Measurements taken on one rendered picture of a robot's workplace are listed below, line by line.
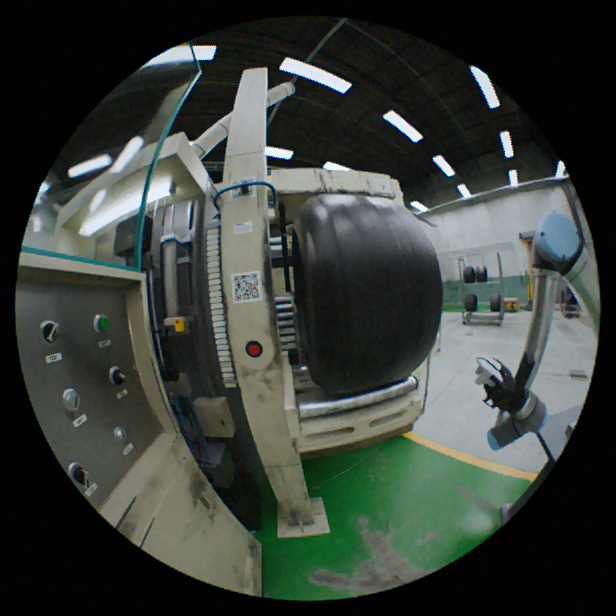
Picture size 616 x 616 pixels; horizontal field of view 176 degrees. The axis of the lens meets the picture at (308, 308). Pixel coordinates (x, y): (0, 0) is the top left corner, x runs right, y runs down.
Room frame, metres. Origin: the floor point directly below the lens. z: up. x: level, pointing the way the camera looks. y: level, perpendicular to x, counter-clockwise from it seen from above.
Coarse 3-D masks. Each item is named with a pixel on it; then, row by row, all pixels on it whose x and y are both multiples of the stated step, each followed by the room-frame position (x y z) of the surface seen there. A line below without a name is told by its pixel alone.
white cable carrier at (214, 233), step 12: (216, 228) 0.47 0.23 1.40; (216, 240) 0.47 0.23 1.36; (216, 252) 0.47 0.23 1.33; (216, 264) 0.46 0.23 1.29; (216, 276) 0.46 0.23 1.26; (216, 288) 0.46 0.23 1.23; (216, 300) 0.46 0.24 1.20; (216, 312) 0.46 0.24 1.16; (216, 324) 0.46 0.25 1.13; (216, 336) 0.46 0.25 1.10; (228, 336) 0.51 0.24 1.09; (228, 348) 0.47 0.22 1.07; (228, 360) 0.47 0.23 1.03; (228, 372) 0.47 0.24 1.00; (228, 384) 0.46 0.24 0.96
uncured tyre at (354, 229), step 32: (320, 224) 0.33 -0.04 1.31; (352, 224) 0.31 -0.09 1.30; (384, 224) 0.32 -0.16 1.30; (416, 224) 0.33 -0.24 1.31; (320, 256) 0.31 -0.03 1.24; (352, 256) 0.29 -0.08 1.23; (384, 256) 0.29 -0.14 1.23; (416, 256) 0.30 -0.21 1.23; (320, 288) 0.31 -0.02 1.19; (352, 288) 0.29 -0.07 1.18; (384, 288) 0.29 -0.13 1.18; (416, 288) 0.30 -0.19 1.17; (320, 320) 0.32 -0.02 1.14; (352, 320) 0.29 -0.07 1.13; (384, 320) 0.29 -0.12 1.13; (416, 320) 0.30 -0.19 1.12; (320, 352) 0.34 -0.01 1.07; (352, 352) 0.30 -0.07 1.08; (384, 352) 0.31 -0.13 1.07; (416, 352) 0.33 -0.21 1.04; (320, 384) 0.42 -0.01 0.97; (352, 384) 0.35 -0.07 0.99
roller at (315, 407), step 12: (384, 384) 0.45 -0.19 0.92; (396, 384) 0.44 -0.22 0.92; (408, 384) 0.44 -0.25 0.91; (336, 396) 0.43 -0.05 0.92; (348, 396) 0.43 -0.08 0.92; (360, 396) 0.42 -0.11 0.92; (372, 396) 0.42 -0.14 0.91; (384, 396) 0.42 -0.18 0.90; (396, 396) 0.43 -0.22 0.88; (300, 408) 0.40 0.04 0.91; (312, 408) 0.40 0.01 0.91; (324, 408) 0.41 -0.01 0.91; (336, 408) 0.41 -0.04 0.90; (348, 408) 0.41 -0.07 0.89
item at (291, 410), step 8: (288, 360) 0.69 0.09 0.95; (288, 368) 0.60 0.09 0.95; (288, 376) 0.53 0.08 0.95; (288, 384) 0.48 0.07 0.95; (288, 392) 0.43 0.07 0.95; (296, 392) 0.46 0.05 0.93; (288, 400) 0.39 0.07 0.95; (296, 400) 0.42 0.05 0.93; (288, 408) 0.36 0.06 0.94; (296, 408) 0.37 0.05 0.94; (288, 416) 0.36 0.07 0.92; (296, 416) 0.36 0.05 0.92; (288, 424) 0.36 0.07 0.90; (296, 424) 0.36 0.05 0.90; (288, 432) 0.36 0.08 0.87; (296, 432) 0.36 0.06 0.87
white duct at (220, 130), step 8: (280, 88) 0.76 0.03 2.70; (288, 88) 0.78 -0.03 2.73; (272, 96) 0.77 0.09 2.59; (280, 96) 0.81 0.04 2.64; (232, 112) 0.72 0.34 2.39; (224, 120) 0.72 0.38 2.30; (216, 128) 0.72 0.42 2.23; (224, 128) 0.74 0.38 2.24; (200, 136) 0.71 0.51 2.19; (208, 136) 0.71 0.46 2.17; (216, 136) 0.74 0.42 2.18; (224, 136) 0.79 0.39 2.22; (192, 144) 0.70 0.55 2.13; (200, 144) 0.71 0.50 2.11; (208, 144) 0.74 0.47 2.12; (216, 144) 0.80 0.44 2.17; (200, 152) 0.74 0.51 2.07
